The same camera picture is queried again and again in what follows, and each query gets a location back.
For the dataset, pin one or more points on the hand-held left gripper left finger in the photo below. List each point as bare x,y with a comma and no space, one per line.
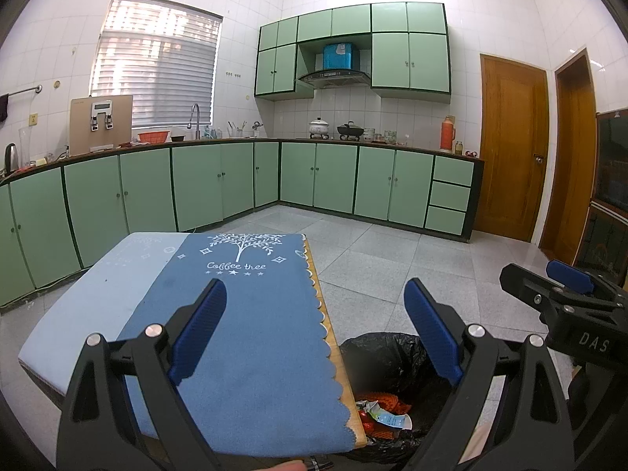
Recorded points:
201,328

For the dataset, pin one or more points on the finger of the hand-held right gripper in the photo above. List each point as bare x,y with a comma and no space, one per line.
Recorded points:
525,284
569,274

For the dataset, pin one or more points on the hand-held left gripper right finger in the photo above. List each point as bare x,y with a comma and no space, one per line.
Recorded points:
434,333

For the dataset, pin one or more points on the trash bin with black bag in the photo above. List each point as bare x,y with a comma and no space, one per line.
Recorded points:
387,358

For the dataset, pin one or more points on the white printed wrapper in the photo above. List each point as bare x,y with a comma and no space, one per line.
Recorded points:
394,420

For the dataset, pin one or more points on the red snack wrapper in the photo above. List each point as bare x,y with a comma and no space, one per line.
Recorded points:
375,429

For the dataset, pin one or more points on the person's left hand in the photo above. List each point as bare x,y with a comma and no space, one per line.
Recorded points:
277,466

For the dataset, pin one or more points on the blue printed tablecloth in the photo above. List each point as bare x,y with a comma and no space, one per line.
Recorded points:
255,314

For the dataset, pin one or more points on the wooden table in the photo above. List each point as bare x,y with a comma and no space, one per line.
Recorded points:
338,353

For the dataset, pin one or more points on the light blue tablecloth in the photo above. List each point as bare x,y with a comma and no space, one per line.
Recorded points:
98,294

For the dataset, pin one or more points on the black glass display cabinet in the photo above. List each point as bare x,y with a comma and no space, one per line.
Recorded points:
611,167

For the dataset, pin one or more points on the closed wooden door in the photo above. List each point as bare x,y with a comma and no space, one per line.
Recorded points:
510,147

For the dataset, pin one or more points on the orange thermos flask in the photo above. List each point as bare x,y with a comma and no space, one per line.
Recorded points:
447,135

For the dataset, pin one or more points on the green lower kitchen cabinets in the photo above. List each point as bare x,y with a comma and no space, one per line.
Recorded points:
333,176

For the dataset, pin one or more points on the green kitchen cabinets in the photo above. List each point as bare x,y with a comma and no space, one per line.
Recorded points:
409,59
333,176

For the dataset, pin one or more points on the orange plastic basin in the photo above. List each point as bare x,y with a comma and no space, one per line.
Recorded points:
153,136

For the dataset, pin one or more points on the utensil holder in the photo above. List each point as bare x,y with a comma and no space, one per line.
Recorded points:
236,131

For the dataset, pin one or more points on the glass jars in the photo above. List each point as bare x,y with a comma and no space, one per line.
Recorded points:
382,136

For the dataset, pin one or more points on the chrome kitchen faucet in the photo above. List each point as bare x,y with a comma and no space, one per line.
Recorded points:
196,117

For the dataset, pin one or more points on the black wok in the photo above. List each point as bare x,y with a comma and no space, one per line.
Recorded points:
351,131

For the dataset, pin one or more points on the white cooking pot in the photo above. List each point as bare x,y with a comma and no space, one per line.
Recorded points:
319,127

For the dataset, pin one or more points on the clear glass pitcher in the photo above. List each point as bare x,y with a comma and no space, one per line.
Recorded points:
25,147

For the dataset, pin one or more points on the green upper kitchen cabinets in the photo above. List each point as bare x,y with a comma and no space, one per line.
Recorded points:
409,59

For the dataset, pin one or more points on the steel kettle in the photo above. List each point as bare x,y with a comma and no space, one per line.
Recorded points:
11,157

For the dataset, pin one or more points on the window blinds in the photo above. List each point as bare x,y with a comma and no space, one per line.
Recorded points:
157,68

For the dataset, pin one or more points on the black range hood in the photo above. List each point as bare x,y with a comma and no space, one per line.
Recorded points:
333,77

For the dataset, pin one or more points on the blue box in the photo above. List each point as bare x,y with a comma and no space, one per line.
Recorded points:
338,56

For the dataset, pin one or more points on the wall towel bar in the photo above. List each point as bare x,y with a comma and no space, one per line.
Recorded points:
22,91

